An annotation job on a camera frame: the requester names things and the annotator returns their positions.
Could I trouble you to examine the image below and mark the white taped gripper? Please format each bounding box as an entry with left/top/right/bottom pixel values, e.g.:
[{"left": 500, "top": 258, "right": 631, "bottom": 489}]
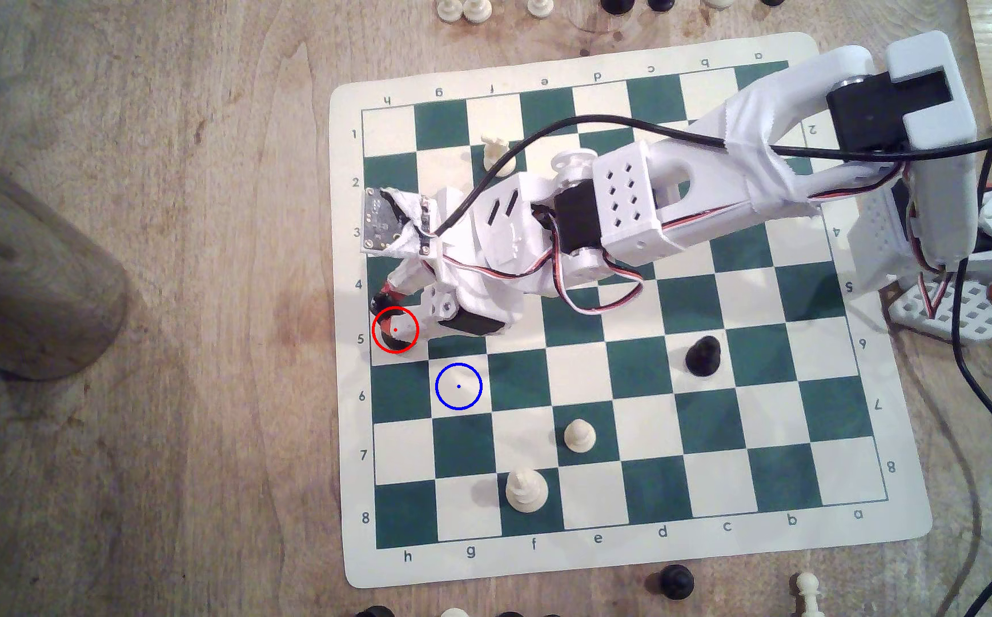
[{"left": 383, "top": 175, "right": 567, "bottom": 339}]

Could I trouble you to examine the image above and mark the black crowned chess piece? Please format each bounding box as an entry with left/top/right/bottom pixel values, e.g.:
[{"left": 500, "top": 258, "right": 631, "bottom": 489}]
[{"left": 371, "top": 293, "right": 420, "bottom": 352}]

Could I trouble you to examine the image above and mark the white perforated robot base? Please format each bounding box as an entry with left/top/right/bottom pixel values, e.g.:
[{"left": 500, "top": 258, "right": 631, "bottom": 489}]
[{"left": 887, "top": 274, "right": 992, "bottom": 346}]

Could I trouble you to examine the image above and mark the white knight chess piece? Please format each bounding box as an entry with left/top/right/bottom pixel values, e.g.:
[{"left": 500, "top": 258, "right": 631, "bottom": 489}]
[{"left": 480, "top": 133, "right": 516, "bottom": 171}]

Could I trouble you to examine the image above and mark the large white chess piece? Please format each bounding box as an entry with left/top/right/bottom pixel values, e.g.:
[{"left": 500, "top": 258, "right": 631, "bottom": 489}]
[{"left": 504, "top": 468, "right": 549, "bottom": 514}]

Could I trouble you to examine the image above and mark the green white chess mat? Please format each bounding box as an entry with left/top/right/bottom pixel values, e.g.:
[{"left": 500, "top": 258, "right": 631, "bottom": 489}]
[{"left": 328, "top": 31, "right": 934, "bottom": 590}]

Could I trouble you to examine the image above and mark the black round-headed chess piece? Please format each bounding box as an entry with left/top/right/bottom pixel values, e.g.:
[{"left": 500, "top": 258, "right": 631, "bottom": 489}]
[{"left": 685, "top": 335, "right": 725, "bottom": 378}]

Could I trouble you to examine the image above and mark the grey camera circuit board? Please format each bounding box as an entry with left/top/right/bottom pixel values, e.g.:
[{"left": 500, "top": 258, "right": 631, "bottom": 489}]
[{"left": 362, "top": 187, "right": 428, "bottom": 257}]

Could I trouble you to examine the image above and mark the red white black servo wire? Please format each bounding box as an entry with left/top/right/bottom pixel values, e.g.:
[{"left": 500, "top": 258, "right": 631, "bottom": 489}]
[{"left": 427, "top": 201, "right": 646, "bottom": 316}]

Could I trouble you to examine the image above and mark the wooden cylinder post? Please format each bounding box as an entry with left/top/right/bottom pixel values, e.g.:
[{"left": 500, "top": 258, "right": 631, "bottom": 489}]
[{"left": 0, "top": 130, "right": 130, "bottom": 382}]

